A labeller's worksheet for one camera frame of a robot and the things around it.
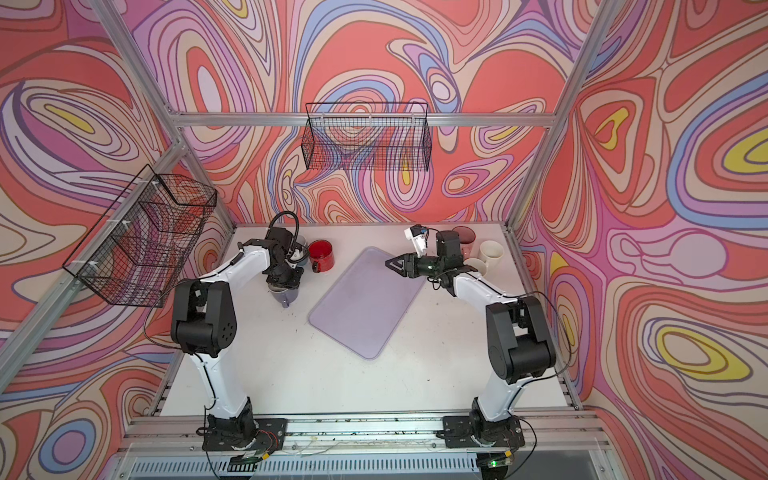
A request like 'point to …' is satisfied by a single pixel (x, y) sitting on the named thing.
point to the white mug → (491, 252)
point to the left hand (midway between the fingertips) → (299, 281)
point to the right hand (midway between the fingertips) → (393, 268)
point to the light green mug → (477, 264)
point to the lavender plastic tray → (367, 307)
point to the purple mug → (284, 296)
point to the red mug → (321, 255)
